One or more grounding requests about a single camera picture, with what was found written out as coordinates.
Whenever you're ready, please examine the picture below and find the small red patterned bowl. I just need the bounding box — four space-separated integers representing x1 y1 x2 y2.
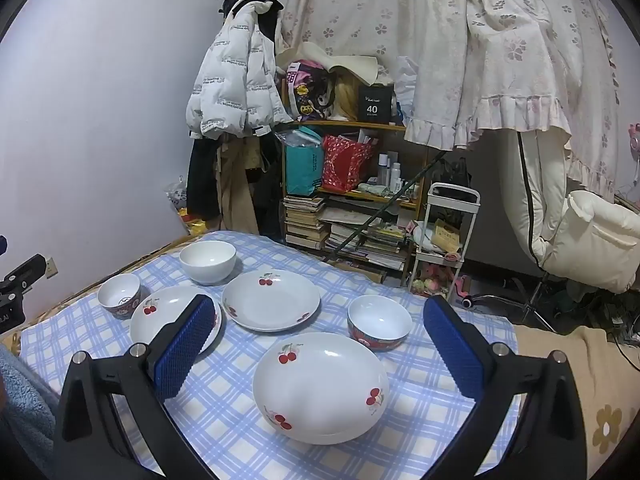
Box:
96 273 141 321

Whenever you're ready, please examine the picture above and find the plain white bowl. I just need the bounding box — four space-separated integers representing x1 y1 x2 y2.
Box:
179 240 236 285

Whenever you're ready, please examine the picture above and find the large red patterned bowl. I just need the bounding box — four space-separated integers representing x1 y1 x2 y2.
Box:
347 295 413 351

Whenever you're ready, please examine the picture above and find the large cherry plate front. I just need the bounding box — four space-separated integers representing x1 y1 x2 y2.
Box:
253 333 390 445

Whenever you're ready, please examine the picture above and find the light blue fleece sleeve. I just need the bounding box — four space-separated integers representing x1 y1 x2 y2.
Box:
1 344 60 479

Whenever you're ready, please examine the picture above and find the brown floral blanket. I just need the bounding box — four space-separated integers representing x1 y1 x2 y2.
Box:
508 324 637 480

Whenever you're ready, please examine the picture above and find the plastic bag of items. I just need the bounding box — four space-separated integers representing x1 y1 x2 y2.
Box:
164 176 208 238

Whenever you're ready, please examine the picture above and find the cream padded chair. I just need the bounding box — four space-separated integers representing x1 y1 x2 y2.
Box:
497 130 639 294

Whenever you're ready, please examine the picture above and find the blue checkered tablecloth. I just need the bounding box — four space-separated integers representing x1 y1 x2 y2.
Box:
20 231 474 479

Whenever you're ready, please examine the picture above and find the white utility cart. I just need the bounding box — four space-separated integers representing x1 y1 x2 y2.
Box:
408 182 480 301

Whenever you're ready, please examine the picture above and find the stack of books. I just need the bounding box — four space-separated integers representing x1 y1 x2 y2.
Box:
283 195 330 250

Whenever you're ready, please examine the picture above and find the white puffer jacket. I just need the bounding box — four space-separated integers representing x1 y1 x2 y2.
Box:
186 0 292 140

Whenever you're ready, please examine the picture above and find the wooden bookshelf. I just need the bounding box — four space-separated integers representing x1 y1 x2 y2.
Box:
281 120 431 284

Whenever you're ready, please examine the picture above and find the teal gift bag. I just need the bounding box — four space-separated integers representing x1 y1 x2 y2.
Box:
284 126 324 196

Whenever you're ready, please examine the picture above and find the red gift bag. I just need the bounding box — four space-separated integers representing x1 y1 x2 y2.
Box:
321 136 373 192

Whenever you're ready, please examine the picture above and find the black box number 40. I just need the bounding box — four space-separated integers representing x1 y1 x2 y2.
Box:
358 84 393 124

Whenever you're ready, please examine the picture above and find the floral pink curtain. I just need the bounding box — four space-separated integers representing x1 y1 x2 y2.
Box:
282 0 618 200

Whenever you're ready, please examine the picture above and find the upper wall socket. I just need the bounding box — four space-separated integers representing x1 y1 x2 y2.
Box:
44 257 58 280

